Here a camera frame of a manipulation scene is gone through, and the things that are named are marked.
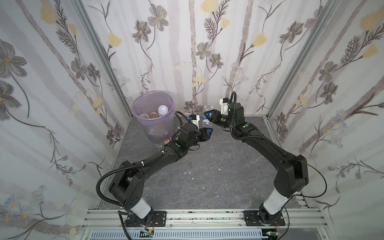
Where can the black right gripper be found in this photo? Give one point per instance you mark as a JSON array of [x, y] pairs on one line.
[[216, 117]]

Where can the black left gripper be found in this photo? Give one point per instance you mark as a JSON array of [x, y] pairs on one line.
[[201, 133]]

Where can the blue cap water bottle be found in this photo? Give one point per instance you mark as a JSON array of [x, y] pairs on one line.
[[206, 115]]

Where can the white bottle red cap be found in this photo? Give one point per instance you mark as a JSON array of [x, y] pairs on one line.
[[162, 110]]

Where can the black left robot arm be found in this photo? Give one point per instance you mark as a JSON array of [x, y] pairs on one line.
[[124, 186]]

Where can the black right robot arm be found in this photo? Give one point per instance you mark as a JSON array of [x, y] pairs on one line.
[[292, 171]]

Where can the purple lined mesh trash bin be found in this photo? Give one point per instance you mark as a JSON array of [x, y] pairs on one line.
[[145, 109]]

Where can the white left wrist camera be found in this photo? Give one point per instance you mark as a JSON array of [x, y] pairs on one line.
[[195, 120]]

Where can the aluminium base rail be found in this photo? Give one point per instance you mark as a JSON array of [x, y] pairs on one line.
[[209, 219]]

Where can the white cable duct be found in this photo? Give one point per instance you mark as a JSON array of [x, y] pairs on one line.
[[209, 234]]

